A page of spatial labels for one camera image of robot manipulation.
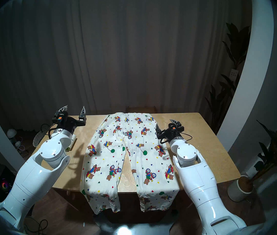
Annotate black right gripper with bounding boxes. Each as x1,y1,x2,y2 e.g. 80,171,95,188
155,119,185,143

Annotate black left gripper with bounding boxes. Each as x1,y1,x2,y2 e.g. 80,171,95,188
52,105,87,134

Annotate green handled lint roller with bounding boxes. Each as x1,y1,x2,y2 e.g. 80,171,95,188
66,137,78,152

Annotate white bear print pants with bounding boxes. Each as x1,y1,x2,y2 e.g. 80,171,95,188
80,112,180,214

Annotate woven basket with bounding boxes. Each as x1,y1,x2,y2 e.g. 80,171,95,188
33,124,52,147

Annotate grey pleated curtain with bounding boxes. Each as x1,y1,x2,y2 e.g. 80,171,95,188
0,0,251,129

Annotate potted plant in white pot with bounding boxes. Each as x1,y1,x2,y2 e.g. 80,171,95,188
227,78,277,202

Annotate grey robot torso base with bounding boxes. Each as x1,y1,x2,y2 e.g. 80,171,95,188
93,214,178,235

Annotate tall dark leafy plant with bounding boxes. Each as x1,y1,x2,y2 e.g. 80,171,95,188
205,23,251,134

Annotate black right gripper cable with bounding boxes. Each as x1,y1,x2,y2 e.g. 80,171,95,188
178,132,193,142

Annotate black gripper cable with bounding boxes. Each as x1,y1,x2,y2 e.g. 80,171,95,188
178,132,193,142
46,124,57,140

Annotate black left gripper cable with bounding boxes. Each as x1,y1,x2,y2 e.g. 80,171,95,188
46,124,57,140

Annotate black floor cable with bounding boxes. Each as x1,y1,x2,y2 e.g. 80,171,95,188
23,219,49,234

